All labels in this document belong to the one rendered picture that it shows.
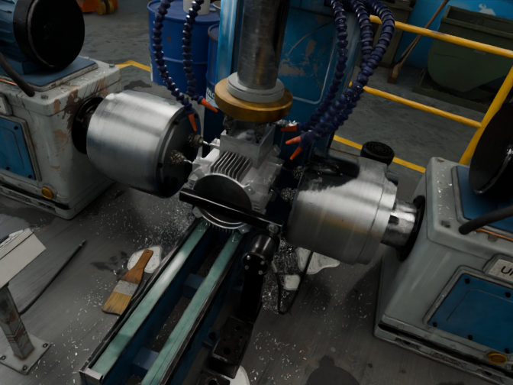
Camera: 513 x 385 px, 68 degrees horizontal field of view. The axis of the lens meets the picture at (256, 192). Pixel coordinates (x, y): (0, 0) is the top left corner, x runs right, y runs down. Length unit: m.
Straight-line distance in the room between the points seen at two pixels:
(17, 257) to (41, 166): 0.43
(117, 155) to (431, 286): 0.75
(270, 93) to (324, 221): 0.29
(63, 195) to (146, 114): 0.36
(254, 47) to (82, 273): 0.68
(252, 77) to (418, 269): 0.52
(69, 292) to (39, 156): 0.36
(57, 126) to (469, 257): 0.94
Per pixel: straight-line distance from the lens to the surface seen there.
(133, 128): 0.94
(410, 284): 0.88
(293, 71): 1.05
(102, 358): 0.78
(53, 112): 1.02
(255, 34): 0.81
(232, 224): 0.95
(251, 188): 0.84
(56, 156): 1.08
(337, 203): 0.80
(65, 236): 1.16
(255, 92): 0.83
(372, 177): 0.84
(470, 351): 1.02
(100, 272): 1.05
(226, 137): 0.90
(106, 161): 0.98
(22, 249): 0.76
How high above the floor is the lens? 1.59
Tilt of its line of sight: 38 degrees down
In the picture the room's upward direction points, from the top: 10 degrees clockwise
